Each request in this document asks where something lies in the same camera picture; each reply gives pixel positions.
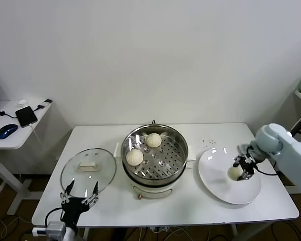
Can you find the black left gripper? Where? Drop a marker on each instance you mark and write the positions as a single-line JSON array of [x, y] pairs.
[[74, 208]]

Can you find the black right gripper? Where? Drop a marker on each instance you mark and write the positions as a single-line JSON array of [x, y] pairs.
[[249, 164]]

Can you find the white pleated baozi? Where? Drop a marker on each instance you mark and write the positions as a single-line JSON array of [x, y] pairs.
[[135, 157], [233, 173], [153, 139]]

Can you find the round glass pot lid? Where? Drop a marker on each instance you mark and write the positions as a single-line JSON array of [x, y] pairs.
[[90, 175]]

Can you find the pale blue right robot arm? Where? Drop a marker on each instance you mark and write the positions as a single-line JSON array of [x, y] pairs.
[[291, 155]]

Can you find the perforated steel steamer basket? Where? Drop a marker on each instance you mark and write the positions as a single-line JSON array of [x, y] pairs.
[[170, 160]]

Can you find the large white plate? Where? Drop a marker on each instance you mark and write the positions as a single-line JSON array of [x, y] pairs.
[[215, 175]]

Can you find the white side table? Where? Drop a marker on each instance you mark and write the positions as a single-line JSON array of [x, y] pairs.
[[12, 143]]

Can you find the white power strip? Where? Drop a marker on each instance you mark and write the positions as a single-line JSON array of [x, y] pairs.
[[160, 229]]

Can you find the black smartphone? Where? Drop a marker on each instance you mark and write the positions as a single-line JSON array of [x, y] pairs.
[[26, 116]]

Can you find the blue computer mouse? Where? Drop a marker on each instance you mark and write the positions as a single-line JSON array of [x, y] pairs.
[[7, 130]]

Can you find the small white earbud case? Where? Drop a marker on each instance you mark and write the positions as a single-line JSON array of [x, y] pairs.
[[22, 102]]

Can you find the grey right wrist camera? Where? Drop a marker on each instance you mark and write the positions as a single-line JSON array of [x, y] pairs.
[[242, 148]]

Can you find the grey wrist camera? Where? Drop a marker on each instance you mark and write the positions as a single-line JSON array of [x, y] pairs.
[[242, 148], [55, 229]]

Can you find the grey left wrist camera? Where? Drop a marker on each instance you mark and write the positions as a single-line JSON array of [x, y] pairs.
[[55, 229]]

